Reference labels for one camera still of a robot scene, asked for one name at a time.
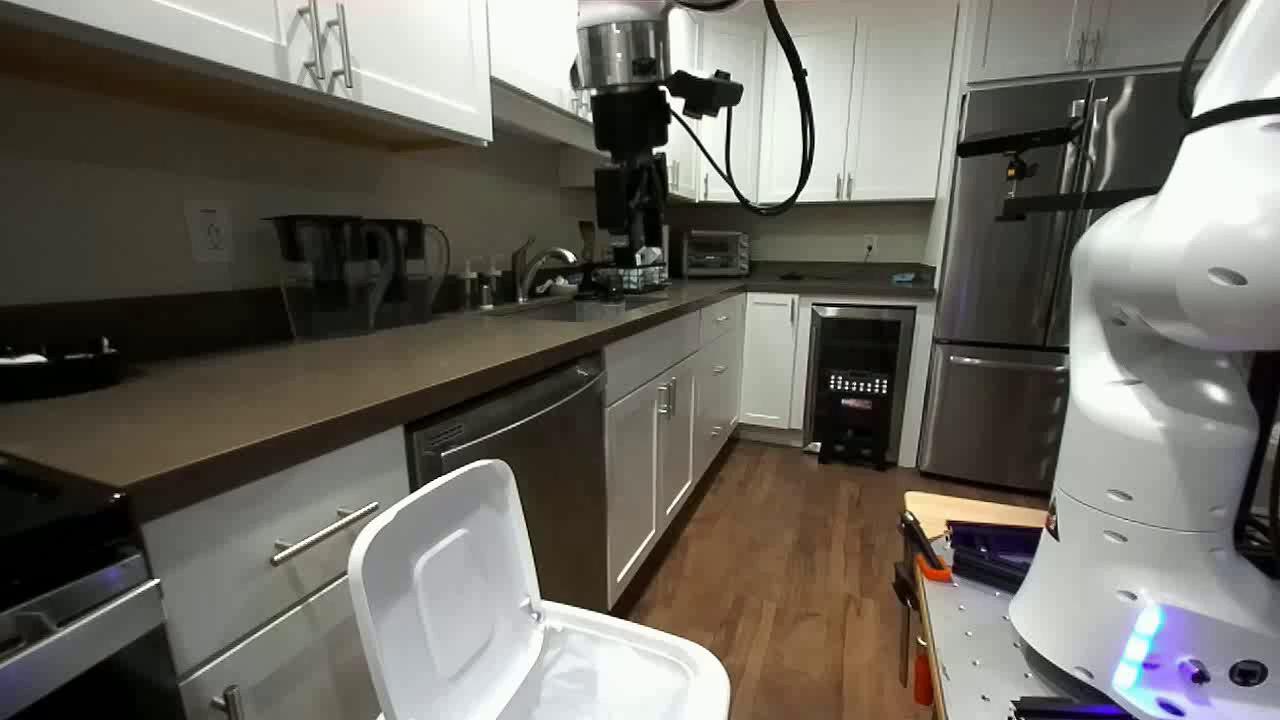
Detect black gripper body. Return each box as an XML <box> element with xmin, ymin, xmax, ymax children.
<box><xmin>589</xmin><ymin>83</ymin><xmax>678</xmax><ymax>256</ymax></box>

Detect white plastic container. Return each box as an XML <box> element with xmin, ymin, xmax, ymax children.
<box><xmin>346</xmin><ymin>457</ymin><xmax>553</xmax><ymax>720</ymax></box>

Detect white plastic bin body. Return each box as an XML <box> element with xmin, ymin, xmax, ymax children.
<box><xmin>502</xmin><ymin>596</ymin><xmax>736</xmax><ymax>720</ymax></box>

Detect silver toaster oven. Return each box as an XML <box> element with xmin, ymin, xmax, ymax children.
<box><xmin>678</xmin><ymin>225</ymin><xmax>757</xmax><ymax>282</ymax></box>

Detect chrome sink faucet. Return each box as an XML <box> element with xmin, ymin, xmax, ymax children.
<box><xmin>510</xmin><ymin>237</ymin><xmax>584</xmax><ymax>306</ymax></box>

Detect white upper corner cabinet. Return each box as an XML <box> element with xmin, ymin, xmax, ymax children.
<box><xmin>484</xmin><ymin>0</ymin><xmax>632</xmax><ymax>158</ymax></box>

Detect small bottles by sink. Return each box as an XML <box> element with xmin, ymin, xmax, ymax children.
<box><xmin>456</xmin><ymin>265</ymin><xmax>513</xmax><ymax>317</ymax></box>

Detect white base cabinet beside cooler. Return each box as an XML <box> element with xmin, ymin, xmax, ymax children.
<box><xmin>736</xmin><ymin>288</ymin><xmax>817</xmax><ymax>437</ymax></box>

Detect white base cabinets row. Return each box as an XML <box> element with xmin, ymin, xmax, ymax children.
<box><xmin>601</xmin><ymin>290</ymin><xmax>749</xmax><ymax>606</ymax></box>

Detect stainless steel dishwasher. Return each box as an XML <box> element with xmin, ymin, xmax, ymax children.
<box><xmin>403</xmin><ymin>353</ymin><xmax>616</xmax><ymax>611</ymax></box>

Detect black wine cooler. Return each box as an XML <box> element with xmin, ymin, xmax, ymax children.
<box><xmin>806</xmin><ymin>299</ymin><xmax>919</xmax><ymax>472</ymax></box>

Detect white upper cabinet beside fridge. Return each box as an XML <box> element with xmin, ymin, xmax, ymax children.
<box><xmin>662</xmin><ymin>0</ymin><xmax>963</xmax><ymax>207</ymax></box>

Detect dark water filter pitcher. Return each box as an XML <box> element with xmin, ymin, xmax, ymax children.
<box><xmin>269</xmin><ymin>211</ymin><xmax>402</xmax><ymax>341</ymax></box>

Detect stainless steel refrigerator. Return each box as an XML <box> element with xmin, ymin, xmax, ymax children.
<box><xmin>916</xmin><ymin>63</ymin><xmax>1193</xmax><ymax>501</ymax></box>

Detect wooden board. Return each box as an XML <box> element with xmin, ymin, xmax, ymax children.
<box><xmin>901</xmin><ymin>489</ymin><xmax>1056</xmax><ymax>544</ymax></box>

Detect orange clamp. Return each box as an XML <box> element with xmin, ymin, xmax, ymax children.
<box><xmin>895</xmin><ymin>507</ymin><xmax>959</xmax><ymax>710</ymax></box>

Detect dark blue object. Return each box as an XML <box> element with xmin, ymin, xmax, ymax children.
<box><xmin>944</xmin><ymin>518</ymin><xmax>1053</xmax><ymax>592</ymax></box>

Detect grey robot mounting table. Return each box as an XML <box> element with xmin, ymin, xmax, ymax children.
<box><xmin>901</xmin><ymin>489</ymin><xmax>1138</xmax><ymax>720</ymax></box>

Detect black dish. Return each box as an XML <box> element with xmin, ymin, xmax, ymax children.
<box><xmin>0</xmin><ymin>335</ymin><xmax>129</xmax><ymax>404</ymax></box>

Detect stainless steel oven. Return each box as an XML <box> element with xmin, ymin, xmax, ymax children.
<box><xmin>0</xmin><ymin>457</ymin><xmax>190</xmax><ymax>720</ymax></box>

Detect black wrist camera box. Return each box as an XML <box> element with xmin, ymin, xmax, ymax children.
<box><xmin>664</xmin><ymin>68</ymin><xmax>749</xmax><ymax>120</ymax></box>

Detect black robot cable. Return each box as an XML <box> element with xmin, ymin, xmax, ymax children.
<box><xmin>664</xmin><ymin>0</ymin><xmax>820</xmax><ymax>221</ymax></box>

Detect white upper cabinet with handles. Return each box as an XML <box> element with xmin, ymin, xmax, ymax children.
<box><xmin>0</xmin><ymin>0</ymin><xmax>502</xmax><ymax>152</ymax></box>

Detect white wall outlet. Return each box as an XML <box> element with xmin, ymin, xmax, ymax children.
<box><xmin>183</xmin><ymin>195</ymin><xmax>241</xmax><ymax>269</ymax></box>

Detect white drawer with handle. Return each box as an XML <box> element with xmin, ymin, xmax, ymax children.
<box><xmin>136</xmin><ymin>423</ymin><xmax>418</xmax><ymax>681</ymax></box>

